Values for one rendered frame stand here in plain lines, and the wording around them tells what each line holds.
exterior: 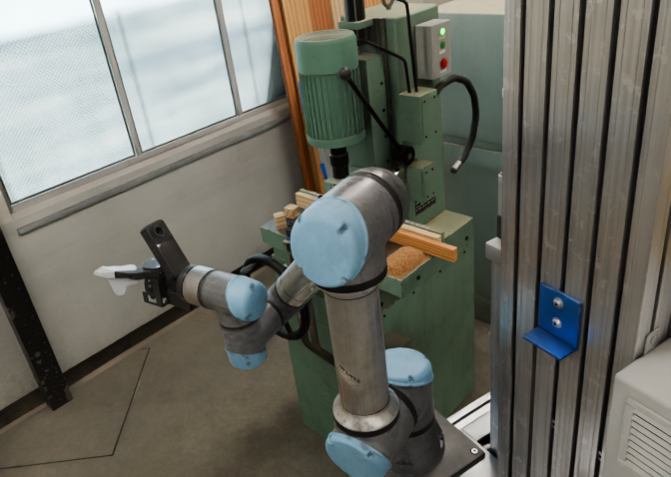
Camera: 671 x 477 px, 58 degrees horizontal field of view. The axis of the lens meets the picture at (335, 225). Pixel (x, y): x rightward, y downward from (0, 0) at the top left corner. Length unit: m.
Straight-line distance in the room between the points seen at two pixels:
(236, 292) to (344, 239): 0.33
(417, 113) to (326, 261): 1.07
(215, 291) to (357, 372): 0.30
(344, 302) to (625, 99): 0.46
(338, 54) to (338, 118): 0.18
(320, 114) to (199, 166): 1.45
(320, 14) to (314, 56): 1.71
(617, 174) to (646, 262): 0.12
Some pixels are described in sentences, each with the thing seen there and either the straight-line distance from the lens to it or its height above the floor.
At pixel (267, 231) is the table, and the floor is 0.89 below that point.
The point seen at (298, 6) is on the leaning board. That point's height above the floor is 1.39.
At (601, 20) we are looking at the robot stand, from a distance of 0.80.
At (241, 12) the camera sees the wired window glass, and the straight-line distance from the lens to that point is 3.30.
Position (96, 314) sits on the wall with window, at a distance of 3.04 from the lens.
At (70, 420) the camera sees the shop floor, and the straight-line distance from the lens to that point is 2.97.
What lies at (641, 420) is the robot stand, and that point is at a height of 1.18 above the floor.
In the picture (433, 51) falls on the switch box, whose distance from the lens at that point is 1.90.
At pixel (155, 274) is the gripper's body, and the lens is 1.22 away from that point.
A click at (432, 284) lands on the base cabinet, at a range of 2.08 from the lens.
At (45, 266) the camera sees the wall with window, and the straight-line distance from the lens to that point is 2.85.
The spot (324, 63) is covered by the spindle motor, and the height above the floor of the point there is 1.45.
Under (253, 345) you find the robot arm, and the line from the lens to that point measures 1.17.
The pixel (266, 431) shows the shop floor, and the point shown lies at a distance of 2.58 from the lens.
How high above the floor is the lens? 1.83
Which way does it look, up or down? 28 degrees down
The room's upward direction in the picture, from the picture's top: 7 degrees counter-clockwise
